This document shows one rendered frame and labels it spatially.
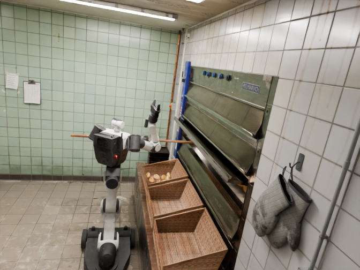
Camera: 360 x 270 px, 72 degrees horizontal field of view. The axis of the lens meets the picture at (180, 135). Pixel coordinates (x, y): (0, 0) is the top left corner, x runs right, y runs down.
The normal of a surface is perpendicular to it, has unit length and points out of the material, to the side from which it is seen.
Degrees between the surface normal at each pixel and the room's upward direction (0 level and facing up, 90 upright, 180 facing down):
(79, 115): 90
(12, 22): 90
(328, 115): 90
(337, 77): 90
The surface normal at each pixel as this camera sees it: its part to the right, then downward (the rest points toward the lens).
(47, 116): 0.22, 0.29
